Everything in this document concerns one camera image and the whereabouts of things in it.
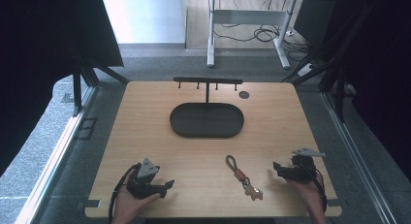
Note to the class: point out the black curtain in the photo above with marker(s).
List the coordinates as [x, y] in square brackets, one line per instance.
[42, 56]
[374, 62]

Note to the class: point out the black key rack with tray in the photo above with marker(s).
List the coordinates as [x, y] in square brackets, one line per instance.
[206, 120]

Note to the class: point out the person's right hand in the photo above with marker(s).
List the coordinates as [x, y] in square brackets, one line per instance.
[307, 191]

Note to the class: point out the white power strip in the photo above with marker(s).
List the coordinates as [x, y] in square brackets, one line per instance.
[305, 70]

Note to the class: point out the aluminium frame rail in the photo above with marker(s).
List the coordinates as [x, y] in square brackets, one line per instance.
[355, 159]
[55, 159]

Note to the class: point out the dark floor outlet frame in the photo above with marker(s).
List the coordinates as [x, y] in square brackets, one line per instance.
[85, 128]

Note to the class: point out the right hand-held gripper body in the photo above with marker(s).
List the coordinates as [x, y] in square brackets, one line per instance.
[302, 167]

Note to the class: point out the person's left hand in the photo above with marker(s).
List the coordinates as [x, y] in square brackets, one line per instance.
[129, 203]

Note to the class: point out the round dark table grommet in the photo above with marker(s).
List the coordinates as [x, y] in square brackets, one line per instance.
[244, 95]

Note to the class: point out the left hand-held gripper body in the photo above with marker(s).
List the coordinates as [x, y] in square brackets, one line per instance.
[143, 180]

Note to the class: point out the white desk frame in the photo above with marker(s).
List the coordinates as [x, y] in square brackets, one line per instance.
[245, 17]

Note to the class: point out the black metal frame strut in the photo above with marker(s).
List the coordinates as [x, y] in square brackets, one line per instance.
[336, 78]
[84, 81]

